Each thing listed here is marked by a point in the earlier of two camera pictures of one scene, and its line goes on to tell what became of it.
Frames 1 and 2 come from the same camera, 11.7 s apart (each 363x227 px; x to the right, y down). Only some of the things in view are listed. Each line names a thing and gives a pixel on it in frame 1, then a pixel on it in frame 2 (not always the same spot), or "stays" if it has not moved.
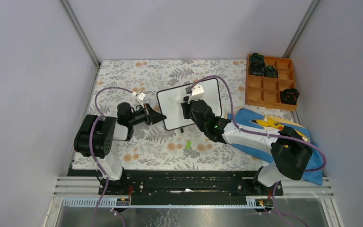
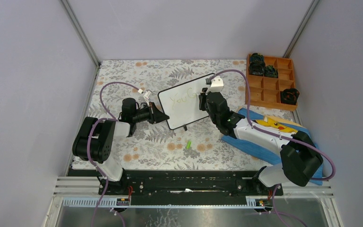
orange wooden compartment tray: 264,91 stays
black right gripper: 185,106 → 202,98
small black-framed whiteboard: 170,100 stays
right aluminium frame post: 312,8 stays
